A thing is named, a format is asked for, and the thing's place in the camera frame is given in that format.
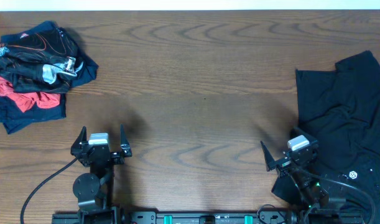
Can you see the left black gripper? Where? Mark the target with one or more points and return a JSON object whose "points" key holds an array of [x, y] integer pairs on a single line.
{"points": [[117, 159]]}

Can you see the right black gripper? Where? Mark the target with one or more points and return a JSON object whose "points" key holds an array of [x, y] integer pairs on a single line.
{"points": [[284, 164]]}

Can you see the black polo shirt with logo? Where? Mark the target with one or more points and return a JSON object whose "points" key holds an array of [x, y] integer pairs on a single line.
{"points": [[341, 110]]}

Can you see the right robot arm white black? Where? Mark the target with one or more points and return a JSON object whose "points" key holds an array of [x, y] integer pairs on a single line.
{"points": [[298, 186]]}

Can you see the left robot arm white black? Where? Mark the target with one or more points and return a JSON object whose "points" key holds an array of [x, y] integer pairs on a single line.
{"points": [[94, 189]]}

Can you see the navy blue garment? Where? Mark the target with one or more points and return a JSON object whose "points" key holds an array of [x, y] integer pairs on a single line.
{"points": [[12, 118]]}

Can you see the red garment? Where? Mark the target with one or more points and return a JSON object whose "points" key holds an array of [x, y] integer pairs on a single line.
{"points": [[25, 101]]}

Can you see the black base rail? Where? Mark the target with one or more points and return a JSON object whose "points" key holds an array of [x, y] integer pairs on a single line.
{"points": [[266, 215]]}

